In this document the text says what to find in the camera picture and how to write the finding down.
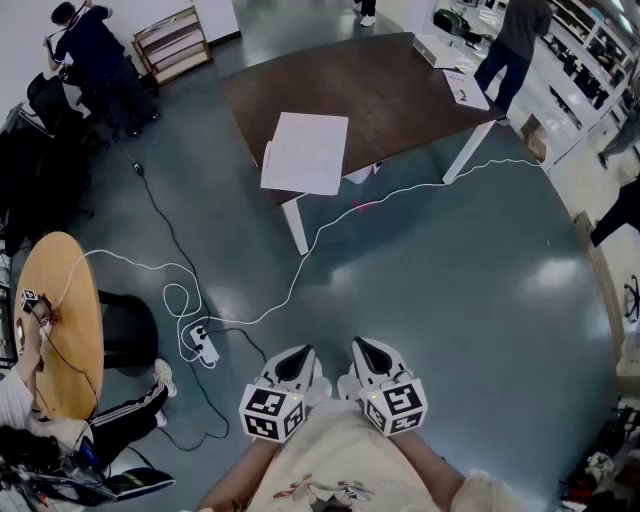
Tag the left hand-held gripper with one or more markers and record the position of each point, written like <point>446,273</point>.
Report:
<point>270,410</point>

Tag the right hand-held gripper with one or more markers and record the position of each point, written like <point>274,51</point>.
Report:
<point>397,405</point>

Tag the white paper booklet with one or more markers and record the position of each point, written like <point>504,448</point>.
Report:
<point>305,152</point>

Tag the person's left forearm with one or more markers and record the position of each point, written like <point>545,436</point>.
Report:
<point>235,475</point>

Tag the person's right forearm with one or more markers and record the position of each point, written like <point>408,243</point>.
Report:
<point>430,465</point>

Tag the person's right white shoe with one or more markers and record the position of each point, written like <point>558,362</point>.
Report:
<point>346,385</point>

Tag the white power strip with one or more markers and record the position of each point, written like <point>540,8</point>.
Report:
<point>204,345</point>

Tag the person's cream printed shirt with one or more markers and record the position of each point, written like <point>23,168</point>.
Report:
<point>340,460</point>

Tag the white table leg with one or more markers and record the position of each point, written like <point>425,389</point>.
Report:
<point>465,150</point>
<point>296,225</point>

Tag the black round table base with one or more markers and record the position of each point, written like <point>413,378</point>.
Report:
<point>127,330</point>

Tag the round wooden table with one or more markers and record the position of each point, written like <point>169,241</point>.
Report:
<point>65,310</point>

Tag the black power adapter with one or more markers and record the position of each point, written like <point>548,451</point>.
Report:
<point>137,167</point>

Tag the black chair base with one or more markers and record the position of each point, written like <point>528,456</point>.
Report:
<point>634,297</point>

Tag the cardboard box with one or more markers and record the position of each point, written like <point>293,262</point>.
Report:
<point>534,140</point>

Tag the white booklet with black print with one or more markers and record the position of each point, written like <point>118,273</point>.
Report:
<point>465,90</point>

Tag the flat white box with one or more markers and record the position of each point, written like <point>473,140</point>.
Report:
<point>437,50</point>

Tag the wooden shelf rack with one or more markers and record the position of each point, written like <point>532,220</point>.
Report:
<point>172,42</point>

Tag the black bag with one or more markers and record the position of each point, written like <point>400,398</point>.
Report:
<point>450,21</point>

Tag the black office chair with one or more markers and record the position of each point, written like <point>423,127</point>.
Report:
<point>47,102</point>

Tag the white shelving unit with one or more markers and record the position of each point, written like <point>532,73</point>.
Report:
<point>590,45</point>

